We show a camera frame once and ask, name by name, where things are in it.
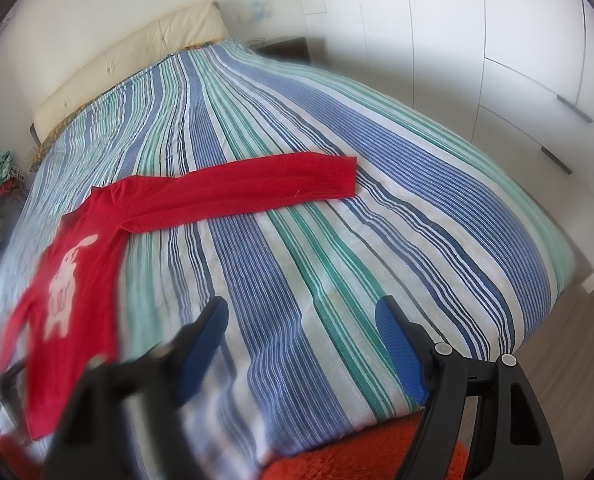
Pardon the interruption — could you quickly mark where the dark nightstand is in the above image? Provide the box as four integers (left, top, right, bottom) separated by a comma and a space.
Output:
254, 36, 312, 63

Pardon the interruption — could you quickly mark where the cream bed headboard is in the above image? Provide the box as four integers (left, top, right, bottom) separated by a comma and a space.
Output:
29, 0, 230, 133

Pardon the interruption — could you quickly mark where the red sweater with rabbit print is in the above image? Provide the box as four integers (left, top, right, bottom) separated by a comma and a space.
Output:
0, 151, 358, 442

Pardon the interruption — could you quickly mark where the white wall socket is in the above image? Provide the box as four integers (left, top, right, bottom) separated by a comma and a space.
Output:
239, 2, 272, 23

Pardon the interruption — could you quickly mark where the yellow patterned pillow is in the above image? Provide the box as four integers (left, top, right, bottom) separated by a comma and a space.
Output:
29, 125, 78, 171

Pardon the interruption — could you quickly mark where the white wardrobe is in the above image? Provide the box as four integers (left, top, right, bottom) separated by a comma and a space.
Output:
302, 0, 594, 291

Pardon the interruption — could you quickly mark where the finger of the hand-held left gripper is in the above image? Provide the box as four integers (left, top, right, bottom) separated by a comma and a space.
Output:
0, 357, 30, 386

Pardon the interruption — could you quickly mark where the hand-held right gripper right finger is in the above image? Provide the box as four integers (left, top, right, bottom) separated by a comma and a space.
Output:
374, 296, 560, 480

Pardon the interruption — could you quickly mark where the striped blue green bedspread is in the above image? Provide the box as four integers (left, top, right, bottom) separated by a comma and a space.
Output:
0, 40, 578, 466

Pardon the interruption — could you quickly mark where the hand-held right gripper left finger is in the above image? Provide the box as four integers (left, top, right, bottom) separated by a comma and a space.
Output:
42, 296, 230, 480

